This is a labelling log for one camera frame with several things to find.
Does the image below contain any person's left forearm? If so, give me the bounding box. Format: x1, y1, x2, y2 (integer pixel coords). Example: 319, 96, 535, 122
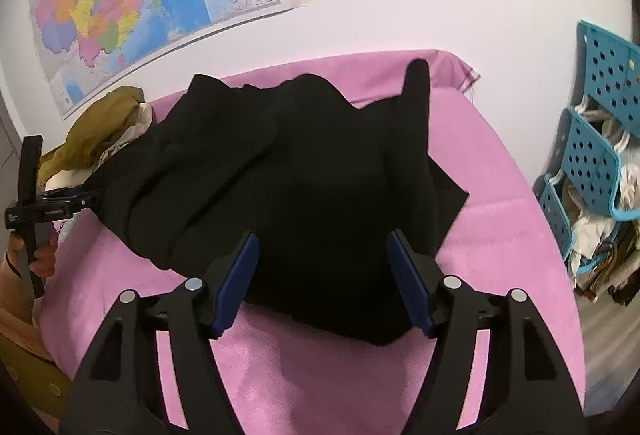
0, 250, 38, 331

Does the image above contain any person's pink sweater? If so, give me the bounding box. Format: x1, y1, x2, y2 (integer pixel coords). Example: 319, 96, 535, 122
0, 305, 57, 362

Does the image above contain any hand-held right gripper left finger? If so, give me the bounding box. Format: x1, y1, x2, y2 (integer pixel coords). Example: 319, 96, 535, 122
60, 230, 261, 435

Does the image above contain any blue perforated plastic rack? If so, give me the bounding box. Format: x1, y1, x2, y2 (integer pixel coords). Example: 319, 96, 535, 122
532, 20, 640, 276

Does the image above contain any black jacket with gold buttons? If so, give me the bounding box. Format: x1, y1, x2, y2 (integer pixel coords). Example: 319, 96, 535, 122
92, 59, 470, 347

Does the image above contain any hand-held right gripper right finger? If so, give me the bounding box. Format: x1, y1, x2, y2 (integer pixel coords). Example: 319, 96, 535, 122
386, 228, 586, 435

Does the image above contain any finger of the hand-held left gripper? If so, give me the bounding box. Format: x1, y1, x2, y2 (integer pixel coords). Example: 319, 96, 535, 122
42, 186, 106, 212

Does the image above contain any olive green garment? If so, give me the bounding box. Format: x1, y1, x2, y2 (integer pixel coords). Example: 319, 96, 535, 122
39, 86, 146, 183

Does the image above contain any colourful wall map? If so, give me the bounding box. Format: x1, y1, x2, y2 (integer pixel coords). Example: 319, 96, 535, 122
27, 0, 301, 120

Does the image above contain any person's olive clothing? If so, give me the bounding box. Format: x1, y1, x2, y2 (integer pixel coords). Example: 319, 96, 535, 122
0, 330, 72, 418

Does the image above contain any person's left hand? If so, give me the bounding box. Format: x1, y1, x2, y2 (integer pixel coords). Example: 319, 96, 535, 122
7, 229, 60, 287

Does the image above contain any pink flower print blanket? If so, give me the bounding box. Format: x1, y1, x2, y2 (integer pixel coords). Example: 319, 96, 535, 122
37, 49, 588, 435

